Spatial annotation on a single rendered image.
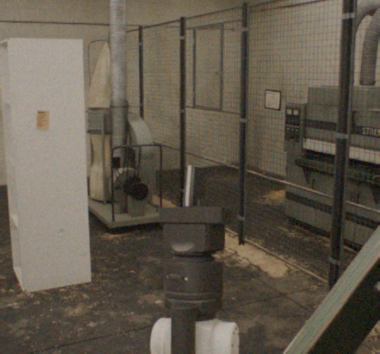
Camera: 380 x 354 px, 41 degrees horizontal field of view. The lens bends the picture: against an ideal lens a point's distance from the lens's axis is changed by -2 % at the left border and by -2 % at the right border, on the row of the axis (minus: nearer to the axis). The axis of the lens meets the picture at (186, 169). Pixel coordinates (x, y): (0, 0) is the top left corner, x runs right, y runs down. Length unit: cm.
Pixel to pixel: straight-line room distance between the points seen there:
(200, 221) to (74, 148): 356
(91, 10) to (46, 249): 532
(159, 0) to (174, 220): 865
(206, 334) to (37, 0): 815
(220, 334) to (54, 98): 356
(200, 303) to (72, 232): 370
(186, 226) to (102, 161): 579
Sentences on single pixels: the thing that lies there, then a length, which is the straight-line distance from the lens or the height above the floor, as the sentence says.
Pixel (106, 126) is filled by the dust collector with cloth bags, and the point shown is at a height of 113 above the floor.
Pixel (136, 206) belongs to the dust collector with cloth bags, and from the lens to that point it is 584.
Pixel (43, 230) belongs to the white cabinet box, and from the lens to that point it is 433.
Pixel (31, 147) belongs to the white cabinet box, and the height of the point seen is 121.
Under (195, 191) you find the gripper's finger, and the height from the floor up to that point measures 161.
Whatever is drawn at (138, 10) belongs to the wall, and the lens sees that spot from 915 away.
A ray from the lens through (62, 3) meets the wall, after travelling 877.
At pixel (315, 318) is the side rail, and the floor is 126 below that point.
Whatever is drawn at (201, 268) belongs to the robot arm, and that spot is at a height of 151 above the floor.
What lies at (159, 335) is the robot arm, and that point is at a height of 141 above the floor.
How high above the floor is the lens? 178
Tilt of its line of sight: 11 degrees down
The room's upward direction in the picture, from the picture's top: straight up
